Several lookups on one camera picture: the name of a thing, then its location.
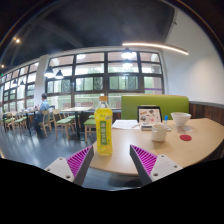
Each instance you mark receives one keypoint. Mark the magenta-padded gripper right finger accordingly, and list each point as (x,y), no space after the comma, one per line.
(165,165)

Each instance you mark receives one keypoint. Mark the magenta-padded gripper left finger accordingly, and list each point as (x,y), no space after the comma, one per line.
(60,166)

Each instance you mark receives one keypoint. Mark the yellow drink bottle green label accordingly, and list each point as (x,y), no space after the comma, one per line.
(103,133)

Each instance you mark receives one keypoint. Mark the white mug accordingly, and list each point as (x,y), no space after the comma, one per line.
(158,133)

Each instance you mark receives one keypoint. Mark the flat round red coaster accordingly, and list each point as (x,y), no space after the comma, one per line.
(185,137)

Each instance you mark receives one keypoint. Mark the small dark box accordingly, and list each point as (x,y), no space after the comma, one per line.
(146,127)

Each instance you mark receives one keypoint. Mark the white paper napkin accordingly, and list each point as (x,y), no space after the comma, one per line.
(186,129)

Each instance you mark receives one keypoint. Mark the group of wooden chairs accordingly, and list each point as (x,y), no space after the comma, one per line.
(63,122)

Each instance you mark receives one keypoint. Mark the small blue-capped bottle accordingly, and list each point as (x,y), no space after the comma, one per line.
(165,120)

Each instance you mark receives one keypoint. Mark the white bowl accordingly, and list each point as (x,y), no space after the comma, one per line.
(181,118)

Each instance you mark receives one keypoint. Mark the black-framed picture stand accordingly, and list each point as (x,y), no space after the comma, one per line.
(149,115)

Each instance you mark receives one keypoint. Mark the white paper sheet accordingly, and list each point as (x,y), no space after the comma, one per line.
(124,124)

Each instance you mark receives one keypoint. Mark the person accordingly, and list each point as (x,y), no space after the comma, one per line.
(42,110)

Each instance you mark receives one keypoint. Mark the green upholstered bench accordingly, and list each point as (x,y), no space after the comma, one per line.
(156,105)

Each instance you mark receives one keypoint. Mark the group of pendant lamps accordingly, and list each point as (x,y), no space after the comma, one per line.
(127,54)

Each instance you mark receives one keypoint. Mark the long linear ceiling light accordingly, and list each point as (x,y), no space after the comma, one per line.
(156,45)

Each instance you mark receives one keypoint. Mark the large dark-framed window wall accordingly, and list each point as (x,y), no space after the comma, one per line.
(90,83)

